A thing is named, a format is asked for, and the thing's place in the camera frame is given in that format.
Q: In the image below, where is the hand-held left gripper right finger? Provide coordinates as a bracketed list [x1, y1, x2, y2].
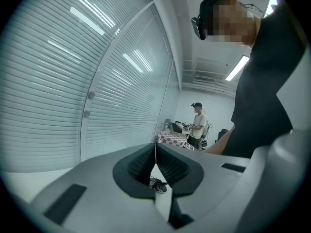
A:
[156, 142, 251, 221]

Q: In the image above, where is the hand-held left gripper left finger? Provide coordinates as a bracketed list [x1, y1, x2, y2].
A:
[29, 142, 175, 233]

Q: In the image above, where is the person's right forearm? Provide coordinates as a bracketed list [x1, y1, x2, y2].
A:
[205, 125, 236, 155]

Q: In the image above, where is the table with checkered cloth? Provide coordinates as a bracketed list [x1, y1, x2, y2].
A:
[157, 131, 188, 148]

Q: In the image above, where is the black swivel chair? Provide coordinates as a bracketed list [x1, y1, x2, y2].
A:
[217, 129, 229, 144]

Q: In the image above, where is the white ceiling air vent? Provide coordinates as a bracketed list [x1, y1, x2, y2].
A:
[193, 75, 216, 83]

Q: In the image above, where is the long ceiling light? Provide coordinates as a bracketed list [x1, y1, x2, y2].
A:
[225, 54, 251, 82]
[264, 0, 280, 16]

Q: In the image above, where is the person's black shirt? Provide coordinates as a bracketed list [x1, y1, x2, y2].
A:
[222, 0, 308, 159]

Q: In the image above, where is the person's head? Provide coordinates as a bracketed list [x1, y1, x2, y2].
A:
[199, 0, 262, 49]

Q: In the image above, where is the person's black cap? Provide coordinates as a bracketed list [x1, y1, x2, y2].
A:
[199, 0, 226, 31]

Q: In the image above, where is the black head-mounted camera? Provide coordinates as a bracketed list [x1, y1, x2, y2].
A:
[191, 16, 208, 41]

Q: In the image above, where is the thin black headset cable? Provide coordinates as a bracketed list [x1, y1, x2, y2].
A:
[239, 1, 265, 18]

